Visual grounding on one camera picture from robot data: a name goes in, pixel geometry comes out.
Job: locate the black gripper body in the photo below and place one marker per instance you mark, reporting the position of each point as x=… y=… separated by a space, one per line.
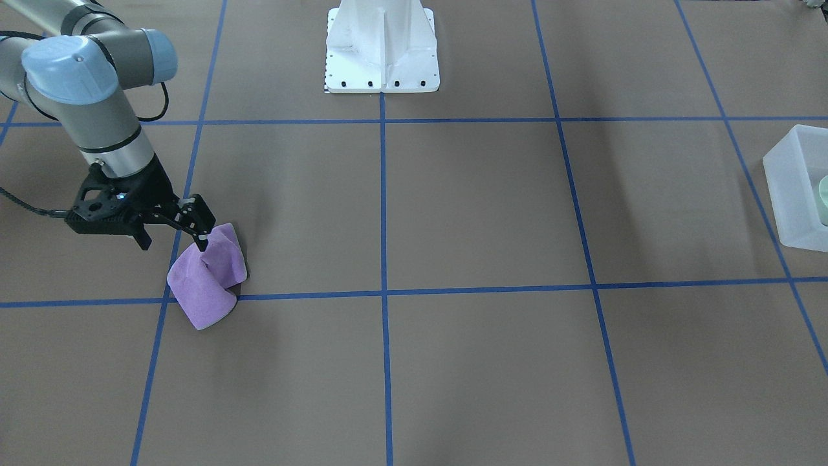
x=154 y=191

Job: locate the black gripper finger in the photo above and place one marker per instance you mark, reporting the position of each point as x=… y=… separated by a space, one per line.
x=193 y=216
x=140 y=236

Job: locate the purple microfiber cloth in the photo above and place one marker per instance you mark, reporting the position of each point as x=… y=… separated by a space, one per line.
x=201 y=280

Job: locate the light green ceramic bowl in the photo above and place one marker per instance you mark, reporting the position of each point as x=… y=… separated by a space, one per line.
x=823 y=200

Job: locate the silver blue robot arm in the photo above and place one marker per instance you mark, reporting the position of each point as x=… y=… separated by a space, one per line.
x=78 y=75

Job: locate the clear plastic storage box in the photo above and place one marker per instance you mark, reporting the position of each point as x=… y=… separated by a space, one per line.
x=794 y=169

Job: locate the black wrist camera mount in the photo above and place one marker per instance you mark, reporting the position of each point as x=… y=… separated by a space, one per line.
x=103 y=206

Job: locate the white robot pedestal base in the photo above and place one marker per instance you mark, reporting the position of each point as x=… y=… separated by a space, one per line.
x=381 y=47

